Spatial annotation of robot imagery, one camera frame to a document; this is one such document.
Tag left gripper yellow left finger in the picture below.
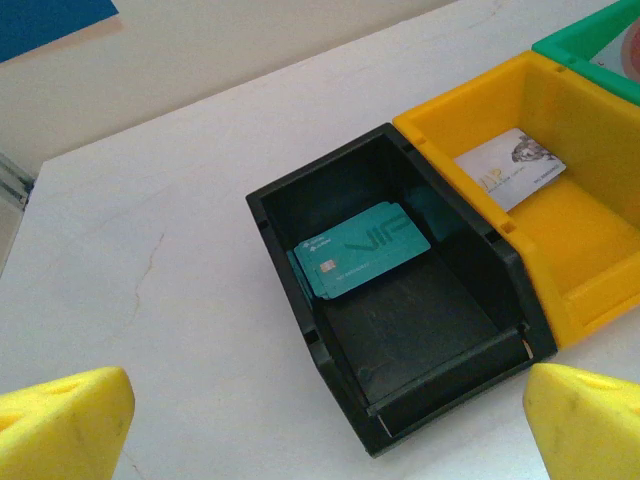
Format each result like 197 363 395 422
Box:
0 367 135 480

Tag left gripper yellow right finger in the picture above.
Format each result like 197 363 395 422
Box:
522 363 640 480

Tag teal VIP card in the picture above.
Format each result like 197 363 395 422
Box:
293 201 432 300
285 248 326 302

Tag white silver VIP card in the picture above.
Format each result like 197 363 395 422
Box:
452 127 568 214

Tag white card with red circles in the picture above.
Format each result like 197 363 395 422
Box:
587 24 640 81

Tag yellow plastic bin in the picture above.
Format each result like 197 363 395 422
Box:
392 49 640 350

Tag black plastic bin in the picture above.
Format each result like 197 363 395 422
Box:
244 122 559 459

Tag green plastic bin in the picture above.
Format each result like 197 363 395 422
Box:
531 0 640 107

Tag aluminium side rail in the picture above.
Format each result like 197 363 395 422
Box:
0 149 36 211

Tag blue floral wall panel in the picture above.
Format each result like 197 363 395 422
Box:
0 0 121 64

